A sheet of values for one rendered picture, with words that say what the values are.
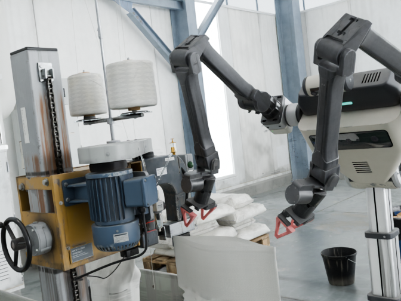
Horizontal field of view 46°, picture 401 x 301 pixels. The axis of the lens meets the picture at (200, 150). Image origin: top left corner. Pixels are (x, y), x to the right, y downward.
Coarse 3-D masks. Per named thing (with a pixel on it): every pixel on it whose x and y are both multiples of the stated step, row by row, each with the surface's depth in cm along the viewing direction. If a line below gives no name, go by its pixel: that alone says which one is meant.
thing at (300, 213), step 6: (294, 204) 148; (300, 204) 145; (306, 204) 144; (288, 210) 146; (294, 210) 147; (300, 210) 145; (306, 210) 144; (312, 210) 145; (294, 216) 145; (300, 216) 146; (306, 216) 146; (312, 216) 150; (294, 222) 145; (300, 222) 144
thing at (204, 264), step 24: (192, 240) 183; (216, 240) 179; (240, 240) 171; (192, 264) 176; (216, 264) 165; (240, 264) 161; (264, 264) 157; (192, 288) 180; (216, 288) 166; (240, 288) 161; (264, 288) 158
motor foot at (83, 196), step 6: (66, 180) 156; (72, 180) 158; (78, 180) 160; (84, 180) 161; (66, 186) 156; (72, 186) 155; (78, 186) 156; (84, 186) 154; (66, 192) 156; (72, 192) 158; (78, 192) 157; (84, 192) 154; (66, 198) 156; (72, 198) 157; (78, 198) 157; (84, 198) 155; (66, 204) 156; (72, 204) 157
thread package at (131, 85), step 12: (132, 60) 156; (144, 60) 158; (108, 72) 159; (120, 72) 156; (132, 72) 156; (144, 72) 158; (108, 84) 160; (120, 84) 156; (132, 84) 156; (144, 84) 158; (108, 96) 162; (120, 96) 156; (132, 96) 156; (144, 96) 157; (156, 96) 163; (120, 108) 158; (132, 108) 162
